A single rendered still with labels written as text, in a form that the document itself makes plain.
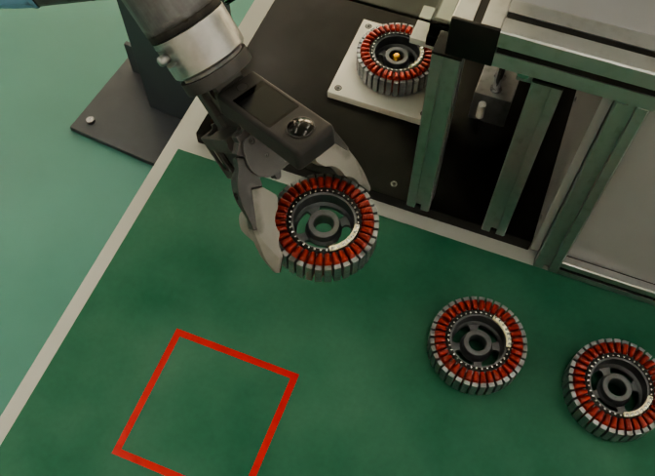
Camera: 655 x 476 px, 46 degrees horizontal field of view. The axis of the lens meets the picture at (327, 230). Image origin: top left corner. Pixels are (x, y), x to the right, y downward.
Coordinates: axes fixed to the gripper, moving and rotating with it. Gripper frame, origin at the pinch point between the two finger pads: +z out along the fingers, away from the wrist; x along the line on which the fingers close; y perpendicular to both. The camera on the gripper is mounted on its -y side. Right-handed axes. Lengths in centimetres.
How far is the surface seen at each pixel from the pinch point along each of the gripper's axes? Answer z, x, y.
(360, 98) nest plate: 0.1, -23.9, 23.5
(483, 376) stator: 24.0, -4.2, -5.6
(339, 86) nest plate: -2.2, -23.4, 26.1
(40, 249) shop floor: 15, 16, 123
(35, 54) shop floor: -19, -19, 164
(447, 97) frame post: -4.3, -17.5, -4.2
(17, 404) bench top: 2.1, 34.5, 23.9
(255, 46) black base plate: -11.1, -21.0, 38.0
